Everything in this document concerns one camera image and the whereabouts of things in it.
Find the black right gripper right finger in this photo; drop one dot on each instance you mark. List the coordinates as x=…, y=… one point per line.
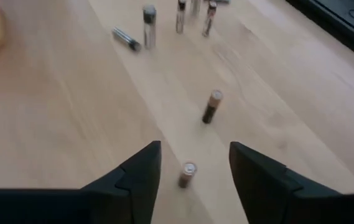
x=288, y=202

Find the black copper-top AAA battery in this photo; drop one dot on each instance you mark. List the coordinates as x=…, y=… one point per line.
x=211, y=107
x=186, y=175

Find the black aluminium table frame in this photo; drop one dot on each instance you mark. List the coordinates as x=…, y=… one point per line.
x=344, y=25

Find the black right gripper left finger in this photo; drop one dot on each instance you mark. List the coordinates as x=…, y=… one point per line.
x=71, y=207

